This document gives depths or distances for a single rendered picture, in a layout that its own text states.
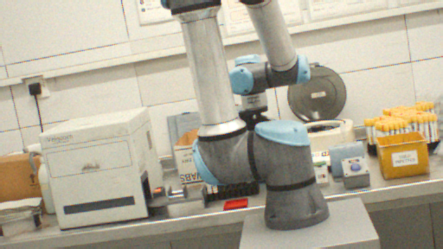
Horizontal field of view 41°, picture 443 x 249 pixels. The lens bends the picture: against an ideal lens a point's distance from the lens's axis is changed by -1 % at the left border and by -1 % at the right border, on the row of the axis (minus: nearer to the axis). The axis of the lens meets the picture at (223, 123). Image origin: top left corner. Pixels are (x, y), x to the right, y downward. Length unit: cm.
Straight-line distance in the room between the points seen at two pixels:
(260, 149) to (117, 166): 57
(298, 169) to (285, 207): 9
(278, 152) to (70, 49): 130
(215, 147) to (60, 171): 62
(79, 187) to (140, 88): 68
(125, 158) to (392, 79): 109
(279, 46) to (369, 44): 88
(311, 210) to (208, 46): 43
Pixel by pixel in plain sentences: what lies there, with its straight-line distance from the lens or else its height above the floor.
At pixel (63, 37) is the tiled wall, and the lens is 246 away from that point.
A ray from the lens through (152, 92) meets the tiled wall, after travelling 237.
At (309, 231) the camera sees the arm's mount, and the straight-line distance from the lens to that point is 134.
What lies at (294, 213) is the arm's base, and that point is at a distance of 136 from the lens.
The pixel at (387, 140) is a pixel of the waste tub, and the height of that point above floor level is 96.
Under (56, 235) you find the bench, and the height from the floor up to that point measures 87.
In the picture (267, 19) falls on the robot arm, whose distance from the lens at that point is 142.
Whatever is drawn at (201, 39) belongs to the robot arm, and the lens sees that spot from 134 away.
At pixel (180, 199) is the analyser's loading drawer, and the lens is 178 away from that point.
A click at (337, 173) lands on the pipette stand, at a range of 184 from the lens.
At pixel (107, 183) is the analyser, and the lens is 180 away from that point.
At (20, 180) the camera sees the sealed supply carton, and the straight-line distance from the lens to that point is 227.
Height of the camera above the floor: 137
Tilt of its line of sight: 9 degrees down
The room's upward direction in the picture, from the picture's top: 10 degrees counter-clockwise
